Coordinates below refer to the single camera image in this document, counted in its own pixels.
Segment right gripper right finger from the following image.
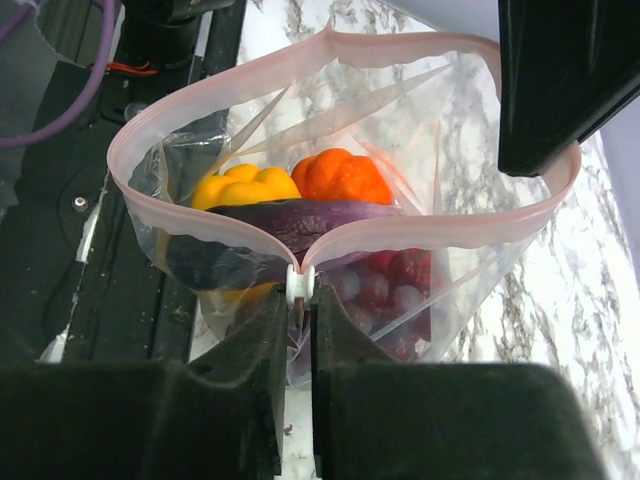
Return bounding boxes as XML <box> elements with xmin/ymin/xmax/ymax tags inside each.
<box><xmin>310</xmin><ymin>285</ymin><xmax>607</xmax><ymax>479</ymax></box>

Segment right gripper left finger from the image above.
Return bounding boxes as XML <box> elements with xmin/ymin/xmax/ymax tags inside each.
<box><xmin>1</xmin><ymin>287</ymin><xmax>288</xmax><ymax>479</ymax></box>

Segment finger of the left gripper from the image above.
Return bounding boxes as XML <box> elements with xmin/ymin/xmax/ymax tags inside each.
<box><xmin>498</xmin><ymin>0</ymin><xmax>639</xmax><ymax>176</ymax></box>

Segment dark red grapes bunch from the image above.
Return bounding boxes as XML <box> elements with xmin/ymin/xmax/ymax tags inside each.
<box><xmin>323</xmin><ymin>248</ymin><xmax>432</xmax><ymax>362</ymax></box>

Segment long purple eggplant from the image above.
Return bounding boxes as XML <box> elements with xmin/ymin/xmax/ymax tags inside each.
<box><xmin>165</xmin><ymin>199</ymin><xmax>401</xmax><ymax>291</ymax></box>

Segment yellow bell pepper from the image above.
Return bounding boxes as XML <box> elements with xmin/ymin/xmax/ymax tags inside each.
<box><xmin>191</xmin><ymin>163</ymin><xmax>302</xmax><ymax>303</ymax></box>

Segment clear zip top bag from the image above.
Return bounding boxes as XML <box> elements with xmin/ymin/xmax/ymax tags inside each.
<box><xmin>107</xmin><ymin>28</ymin><xmax>581</xmax><ymax>363</ymax></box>

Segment small orange fruit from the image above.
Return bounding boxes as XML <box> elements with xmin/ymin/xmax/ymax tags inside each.
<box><xmin>291</xmin><ymin>148</ymin><xmax>393</xmax><ymax>205</ymax></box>

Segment black mounting rail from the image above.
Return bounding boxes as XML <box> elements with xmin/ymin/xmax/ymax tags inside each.
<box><xmin>1</xmin><ymin>1</ymin><xmax>246</xmax><ymax>367</ymax></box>

